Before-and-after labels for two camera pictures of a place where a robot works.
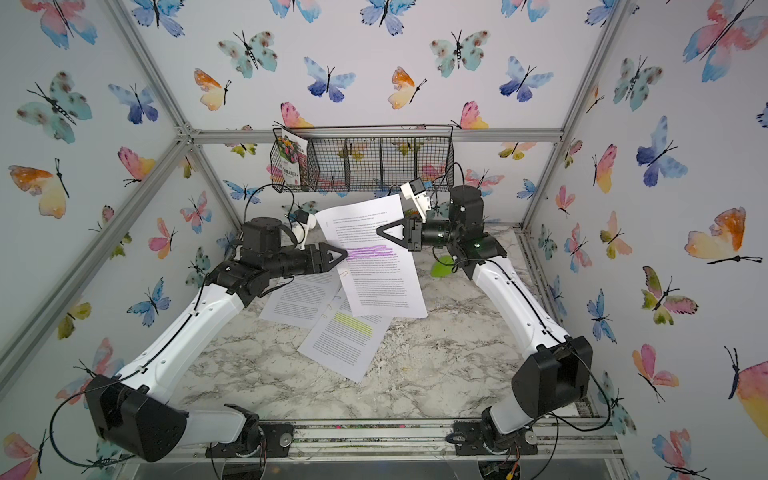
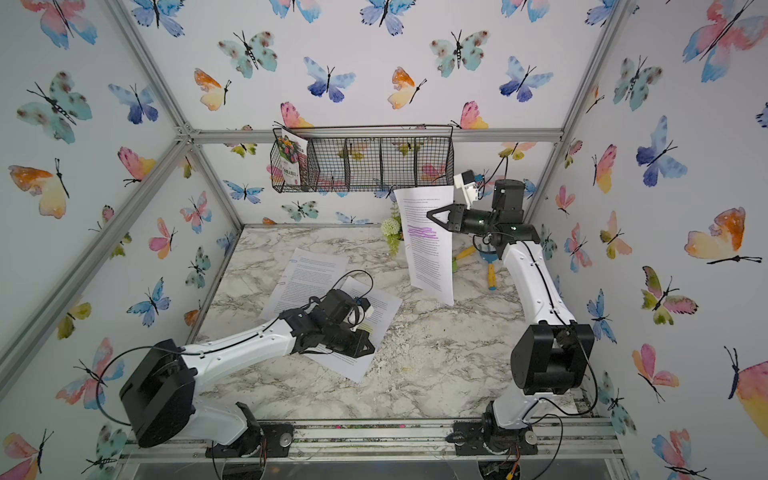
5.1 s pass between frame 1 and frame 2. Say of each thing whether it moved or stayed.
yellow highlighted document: stayed
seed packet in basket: stayed
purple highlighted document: moved
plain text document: stayed
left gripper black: moved
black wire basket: stayed
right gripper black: moved
